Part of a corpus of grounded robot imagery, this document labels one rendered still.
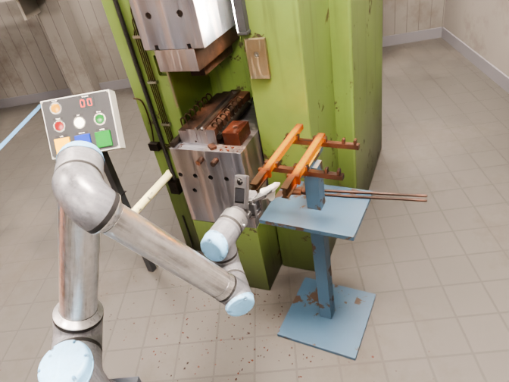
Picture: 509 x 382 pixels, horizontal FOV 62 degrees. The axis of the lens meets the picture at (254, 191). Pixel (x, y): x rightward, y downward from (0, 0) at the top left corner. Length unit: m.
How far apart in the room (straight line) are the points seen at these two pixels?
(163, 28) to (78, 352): 1.24
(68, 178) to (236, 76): 1.48
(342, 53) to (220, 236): 1.27
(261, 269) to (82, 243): 1.30
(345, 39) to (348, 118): 0.43
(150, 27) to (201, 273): 1.11
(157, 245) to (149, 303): 1.55
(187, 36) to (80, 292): 1.05
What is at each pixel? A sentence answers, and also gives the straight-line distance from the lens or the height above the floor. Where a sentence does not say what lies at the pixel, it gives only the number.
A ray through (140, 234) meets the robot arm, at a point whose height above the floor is 1.22.
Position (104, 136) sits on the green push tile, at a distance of 2.16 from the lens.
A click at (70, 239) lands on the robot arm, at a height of 1.18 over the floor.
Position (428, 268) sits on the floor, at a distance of 2.59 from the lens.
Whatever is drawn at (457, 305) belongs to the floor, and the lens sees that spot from 2.45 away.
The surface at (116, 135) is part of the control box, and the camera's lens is 2.15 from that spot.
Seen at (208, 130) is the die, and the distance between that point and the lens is 2.00.
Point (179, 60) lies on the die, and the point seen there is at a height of 1.32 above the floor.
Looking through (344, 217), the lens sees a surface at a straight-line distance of 1.75.
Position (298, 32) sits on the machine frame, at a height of 1.36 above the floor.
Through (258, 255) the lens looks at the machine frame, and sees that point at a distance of 2.29.
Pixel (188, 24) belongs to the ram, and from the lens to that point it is 1.82.
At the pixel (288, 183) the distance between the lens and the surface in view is 1.47.
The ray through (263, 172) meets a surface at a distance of 1.56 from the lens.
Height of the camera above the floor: 1.86
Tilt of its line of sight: 35 degrees down
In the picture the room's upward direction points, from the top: 12 degrees counter-clockwise
